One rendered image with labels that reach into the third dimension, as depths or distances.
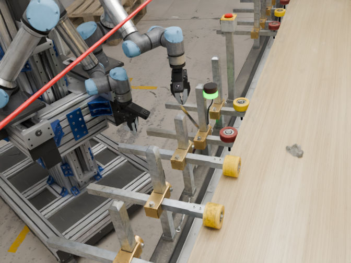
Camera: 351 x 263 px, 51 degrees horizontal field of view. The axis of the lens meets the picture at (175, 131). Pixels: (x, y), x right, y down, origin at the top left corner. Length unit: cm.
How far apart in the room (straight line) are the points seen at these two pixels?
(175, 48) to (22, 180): 169
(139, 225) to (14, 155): 119
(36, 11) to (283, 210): 115
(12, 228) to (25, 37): 161
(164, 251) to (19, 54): 97
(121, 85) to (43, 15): 44
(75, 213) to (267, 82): 140
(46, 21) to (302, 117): 116
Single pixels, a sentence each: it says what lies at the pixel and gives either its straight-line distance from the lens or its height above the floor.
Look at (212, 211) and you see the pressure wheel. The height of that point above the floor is 98.
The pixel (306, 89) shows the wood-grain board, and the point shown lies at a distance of 199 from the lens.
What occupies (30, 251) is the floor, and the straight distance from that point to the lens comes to 269.
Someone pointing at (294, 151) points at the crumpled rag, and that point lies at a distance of 156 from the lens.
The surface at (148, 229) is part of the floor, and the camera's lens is 251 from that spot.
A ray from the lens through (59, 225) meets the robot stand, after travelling 244.
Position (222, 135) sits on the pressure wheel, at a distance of 166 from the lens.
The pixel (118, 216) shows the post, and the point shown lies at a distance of 108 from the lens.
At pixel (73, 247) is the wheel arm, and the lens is 129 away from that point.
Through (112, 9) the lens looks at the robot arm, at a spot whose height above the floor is 144.
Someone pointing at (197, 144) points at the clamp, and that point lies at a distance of 171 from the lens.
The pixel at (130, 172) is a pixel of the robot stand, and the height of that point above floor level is 21.
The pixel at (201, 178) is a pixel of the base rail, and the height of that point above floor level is 70.
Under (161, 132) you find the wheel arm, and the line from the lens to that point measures 180.
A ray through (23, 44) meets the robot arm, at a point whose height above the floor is 140.
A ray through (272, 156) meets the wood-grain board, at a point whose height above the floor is 90.
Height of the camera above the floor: 193
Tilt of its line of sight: 37 degrees down
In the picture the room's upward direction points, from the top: 9 degrees counter-clockwise
